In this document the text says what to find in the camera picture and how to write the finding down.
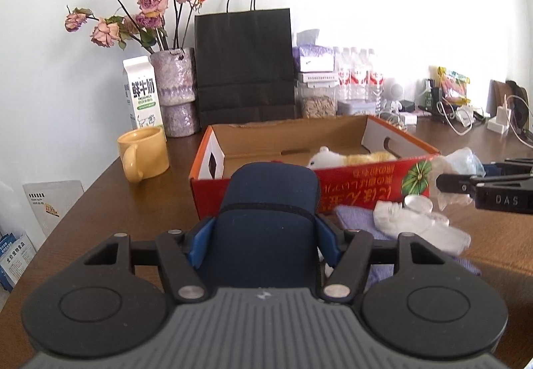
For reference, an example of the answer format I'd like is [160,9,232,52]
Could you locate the purple glitter vase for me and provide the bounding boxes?
[150,47,201,138]

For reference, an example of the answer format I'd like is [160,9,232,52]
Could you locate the yellow snack packet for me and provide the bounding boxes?
[436,66,471,105]

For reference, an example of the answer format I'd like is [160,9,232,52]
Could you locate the brown flat case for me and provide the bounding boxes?
[489,79,533,132]

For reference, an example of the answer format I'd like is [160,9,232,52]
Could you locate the blue white packet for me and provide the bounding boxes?
[0,231,37,292]

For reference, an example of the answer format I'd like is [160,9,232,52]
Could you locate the navy blue case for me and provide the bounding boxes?
[196,163,323,290]

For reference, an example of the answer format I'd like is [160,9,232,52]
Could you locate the white round lid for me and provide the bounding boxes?
[404,194,434,215]

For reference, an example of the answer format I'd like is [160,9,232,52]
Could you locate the white plug adapter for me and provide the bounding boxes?
[487,104,511,134]

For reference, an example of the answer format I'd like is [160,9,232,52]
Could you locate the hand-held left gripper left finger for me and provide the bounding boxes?
[83,217,217,304]

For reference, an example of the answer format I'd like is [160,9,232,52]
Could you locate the yellow white plush toy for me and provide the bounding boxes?
[306,146,398,170]

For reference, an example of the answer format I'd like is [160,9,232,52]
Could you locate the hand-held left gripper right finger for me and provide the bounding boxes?
[314,213,448,305]

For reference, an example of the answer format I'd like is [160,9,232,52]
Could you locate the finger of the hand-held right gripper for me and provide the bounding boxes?
[483,158,533,180]
[436,172,486,197]

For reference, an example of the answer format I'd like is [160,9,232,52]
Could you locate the white green milk carton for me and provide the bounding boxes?
[122,56,167,140]

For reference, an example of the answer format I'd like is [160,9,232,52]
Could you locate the patterned tin box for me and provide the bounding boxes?
[336,99,377,116]

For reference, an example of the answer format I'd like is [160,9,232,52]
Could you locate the purple tissue pack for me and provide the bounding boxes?
[291,29,336,74]

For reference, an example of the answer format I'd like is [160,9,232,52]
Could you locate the yellow mug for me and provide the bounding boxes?
[117,127,171,183]

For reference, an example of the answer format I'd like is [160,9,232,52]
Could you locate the clear seed container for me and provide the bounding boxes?
[295,72,338,120]

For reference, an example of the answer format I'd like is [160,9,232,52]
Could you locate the black paper bag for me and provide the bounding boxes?
[194,0,297,128]

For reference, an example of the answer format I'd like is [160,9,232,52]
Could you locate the white sock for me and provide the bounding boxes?
[372,200,472,255]

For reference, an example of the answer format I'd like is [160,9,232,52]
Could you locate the red cardboard box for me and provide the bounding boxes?
[189,115,442,220]

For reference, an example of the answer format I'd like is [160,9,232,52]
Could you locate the clear plastic bag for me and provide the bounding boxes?
[431,147,486,211]

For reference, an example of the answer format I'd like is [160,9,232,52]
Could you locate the white robot speaker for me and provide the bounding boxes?
[385,79,406,113]

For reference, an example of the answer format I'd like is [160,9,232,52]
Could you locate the black desk stand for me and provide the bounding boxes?
[429,86,454,120]

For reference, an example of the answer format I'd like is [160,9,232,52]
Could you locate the purple knit cloth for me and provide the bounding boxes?
[318,204,481,295]

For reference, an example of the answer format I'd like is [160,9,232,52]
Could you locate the red label water bottle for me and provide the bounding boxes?
[335,47,352,101]
[365,48,386,111]
[349,47,369,101]

